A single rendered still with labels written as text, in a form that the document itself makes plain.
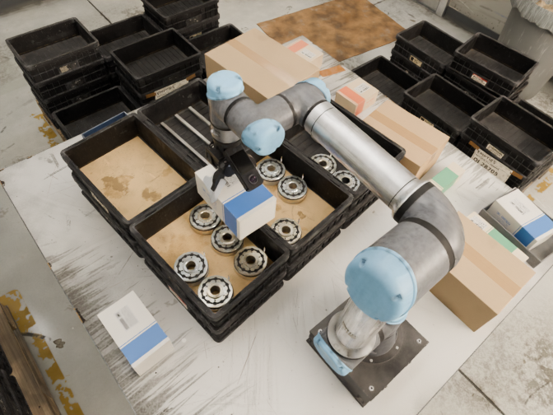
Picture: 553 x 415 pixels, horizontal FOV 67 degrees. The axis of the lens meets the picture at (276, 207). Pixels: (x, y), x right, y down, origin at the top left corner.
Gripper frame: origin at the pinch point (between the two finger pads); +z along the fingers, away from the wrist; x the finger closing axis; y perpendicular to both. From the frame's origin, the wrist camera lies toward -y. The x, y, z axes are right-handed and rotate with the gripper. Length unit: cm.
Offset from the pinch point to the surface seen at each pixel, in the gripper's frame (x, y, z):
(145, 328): 36.7, -4.3, 31.7
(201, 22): -89, 159, 61
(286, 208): -21.6, 0.8, 27.7
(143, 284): 30, 13, 41
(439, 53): -207, 56, 72
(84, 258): 40, 34, 40
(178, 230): 12.3, 15.9, 27.5
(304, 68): -71, 48, 20
